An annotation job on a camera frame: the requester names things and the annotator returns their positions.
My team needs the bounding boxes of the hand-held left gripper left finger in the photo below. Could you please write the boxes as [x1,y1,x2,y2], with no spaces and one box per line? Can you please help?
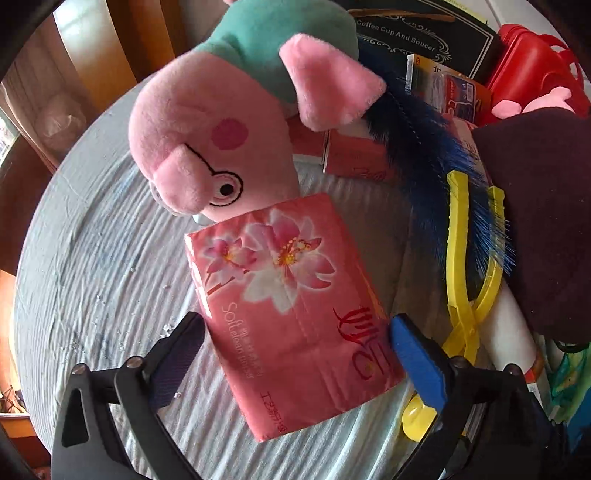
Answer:
[50,311,206,480]

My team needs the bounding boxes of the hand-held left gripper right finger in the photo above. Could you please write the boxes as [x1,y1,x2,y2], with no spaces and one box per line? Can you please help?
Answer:
[389,314,561,480]

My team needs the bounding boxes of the pink floral tissue pack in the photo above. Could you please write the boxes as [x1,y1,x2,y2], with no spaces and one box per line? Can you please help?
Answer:
[184,193,407,440]

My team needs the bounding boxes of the green yellow wet wipes pack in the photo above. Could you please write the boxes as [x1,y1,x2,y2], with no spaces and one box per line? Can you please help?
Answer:
[547,339,591,425]

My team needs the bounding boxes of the yellow plastic tongs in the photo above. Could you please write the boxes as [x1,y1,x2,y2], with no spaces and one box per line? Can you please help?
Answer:
[402,170,505,439]

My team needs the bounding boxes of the brown bear plush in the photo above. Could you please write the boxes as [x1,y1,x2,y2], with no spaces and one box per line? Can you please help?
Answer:
[471,107,591,344]

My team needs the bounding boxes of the blue feather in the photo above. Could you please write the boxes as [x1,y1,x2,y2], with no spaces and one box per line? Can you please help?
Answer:
[358,39,515,278]

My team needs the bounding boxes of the pig plush with teal shirt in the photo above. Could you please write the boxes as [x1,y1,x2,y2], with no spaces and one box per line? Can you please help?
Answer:
[128,0,387,227]

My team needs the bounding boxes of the pig plush with orange dress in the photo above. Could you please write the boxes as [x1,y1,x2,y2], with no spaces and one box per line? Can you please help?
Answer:
[490,85,573,120]

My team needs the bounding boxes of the blister pack card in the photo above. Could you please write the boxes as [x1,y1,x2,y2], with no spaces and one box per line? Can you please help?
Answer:
[406,53,492,125]

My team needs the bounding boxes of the sheer curtain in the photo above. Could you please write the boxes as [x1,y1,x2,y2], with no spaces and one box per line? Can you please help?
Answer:
[0,60,61,171]

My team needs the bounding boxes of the red carry case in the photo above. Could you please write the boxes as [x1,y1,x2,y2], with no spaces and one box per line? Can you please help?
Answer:
[482,23,591,127]

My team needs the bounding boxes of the black gift box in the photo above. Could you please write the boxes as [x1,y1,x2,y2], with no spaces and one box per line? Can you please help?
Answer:
[344,0,502,86]

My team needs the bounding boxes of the wooden bed frame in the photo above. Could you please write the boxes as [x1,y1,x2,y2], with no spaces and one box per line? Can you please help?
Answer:
[28,0,232,153]

